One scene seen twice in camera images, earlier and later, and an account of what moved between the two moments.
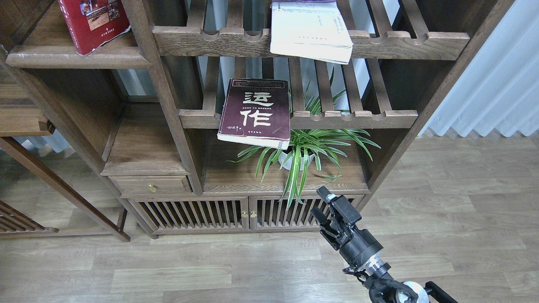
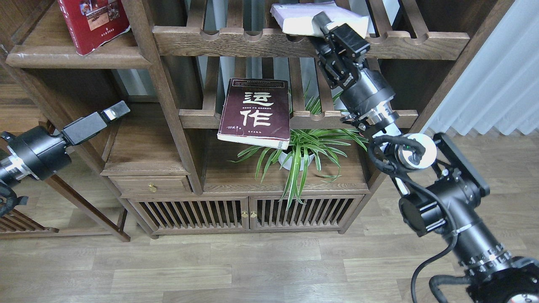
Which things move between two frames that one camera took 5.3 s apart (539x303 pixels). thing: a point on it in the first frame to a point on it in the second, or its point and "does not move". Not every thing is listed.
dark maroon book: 256,112 does not move
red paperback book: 93,23 does not move
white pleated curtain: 498,91 does not move
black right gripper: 355,245 to 366,94
